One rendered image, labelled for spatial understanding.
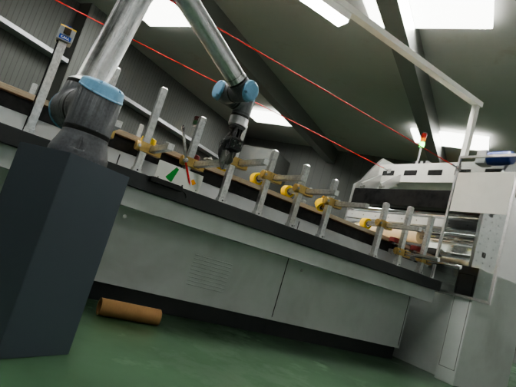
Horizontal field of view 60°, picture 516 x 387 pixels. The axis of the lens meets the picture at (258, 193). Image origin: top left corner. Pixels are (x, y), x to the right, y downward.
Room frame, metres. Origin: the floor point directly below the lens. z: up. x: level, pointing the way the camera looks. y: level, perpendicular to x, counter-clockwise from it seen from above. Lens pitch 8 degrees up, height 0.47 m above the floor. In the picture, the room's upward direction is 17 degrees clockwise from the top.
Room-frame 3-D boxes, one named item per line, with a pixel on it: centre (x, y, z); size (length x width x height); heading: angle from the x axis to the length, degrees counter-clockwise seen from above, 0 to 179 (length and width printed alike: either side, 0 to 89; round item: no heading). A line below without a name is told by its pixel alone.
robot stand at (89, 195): (1.45, 0.60, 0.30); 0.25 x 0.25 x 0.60; 61
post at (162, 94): (2.23, 0.62, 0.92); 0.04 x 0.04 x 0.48; 30
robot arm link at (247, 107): (2.05, 0.19, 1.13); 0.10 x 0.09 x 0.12; 132
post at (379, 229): (3.10, -0.90, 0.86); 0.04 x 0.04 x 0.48; 30
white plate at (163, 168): (2.32, 0.42, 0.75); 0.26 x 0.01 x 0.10; 120
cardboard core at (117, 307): (2.22, 0.43, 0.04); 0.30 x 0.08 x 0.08; 120
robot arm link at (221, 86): (1.97, 0.27, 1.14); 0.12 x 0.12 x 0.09; 42
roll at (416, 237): (3.99, -1.37, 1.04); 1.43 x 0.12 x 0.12; 30
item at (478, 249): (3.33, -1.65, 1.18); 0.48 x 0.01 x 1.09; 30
